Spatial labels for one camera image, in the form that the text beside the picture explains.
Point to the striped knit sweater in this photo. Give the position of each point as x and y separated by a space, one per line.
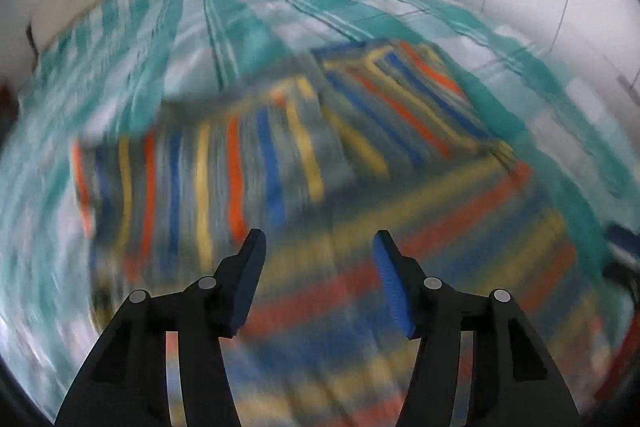
300 187

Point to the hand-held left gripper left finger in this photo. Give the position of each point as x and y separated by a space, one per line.
247 287

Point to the green checkered bedsheet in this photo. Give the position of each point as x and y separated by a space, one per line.
175 32

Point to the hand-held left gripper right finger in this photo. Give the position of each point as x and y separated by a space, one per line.
397 292

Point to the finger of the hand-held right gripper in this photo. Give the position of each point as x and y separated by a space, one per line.
625 241

